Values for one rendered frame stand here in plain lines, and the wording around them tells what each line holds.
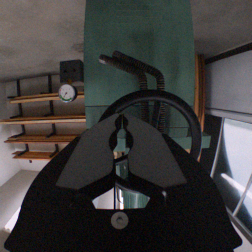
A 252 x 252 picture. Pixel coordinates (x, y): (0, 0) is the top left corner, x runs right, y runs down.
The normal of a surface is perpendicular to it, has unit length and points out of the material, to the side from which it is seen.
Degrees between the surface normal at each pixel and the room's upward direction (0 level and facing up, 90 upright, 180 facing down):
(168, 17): 90
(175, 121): 90
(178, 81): 90
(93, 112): 90
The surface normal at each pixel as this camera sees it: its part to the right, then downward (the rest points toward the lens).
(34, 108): 0.08, 0.21
